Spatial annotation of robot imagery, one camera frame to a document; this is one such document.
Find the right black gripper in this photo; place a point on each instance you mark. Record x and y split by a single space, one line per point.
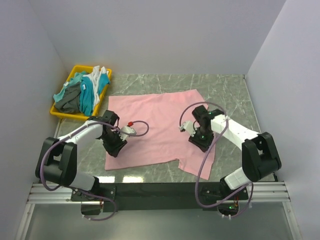
203 145

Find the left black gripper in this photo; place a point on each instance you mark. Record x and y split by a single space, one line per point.
114 150

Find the pink t shirt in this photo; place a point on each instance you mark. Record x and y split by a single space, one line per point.
164 142

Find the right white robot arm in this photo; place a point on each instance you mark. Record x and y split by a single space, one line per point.
260 156

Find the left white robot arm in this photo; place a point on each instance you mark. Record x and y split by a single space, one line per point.
58 160

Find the grey t shirt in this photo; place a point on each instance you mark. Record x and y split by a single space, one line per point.
70 102

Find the teal t shirt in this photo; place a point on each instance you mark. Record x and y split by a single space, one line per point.
87 95

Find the black base bar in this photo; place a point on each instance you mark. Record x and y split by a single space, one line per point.
156 196

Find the white t shirt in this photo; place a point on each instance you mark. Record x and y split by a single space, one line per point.
97 77

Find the light green t shirt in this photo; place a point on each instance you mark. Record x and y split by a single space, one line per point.
74 80

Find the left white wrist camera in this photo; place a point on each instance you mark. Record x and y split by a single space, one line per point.
127 131

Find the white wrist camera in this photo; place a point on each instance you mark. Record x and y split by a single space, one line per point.
188 126
127 131

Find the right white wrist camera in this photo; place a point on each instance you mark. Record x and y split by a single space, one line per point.
188 126

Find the aluminium rail frame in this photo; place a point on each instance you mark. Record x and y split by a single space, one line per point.
264 192

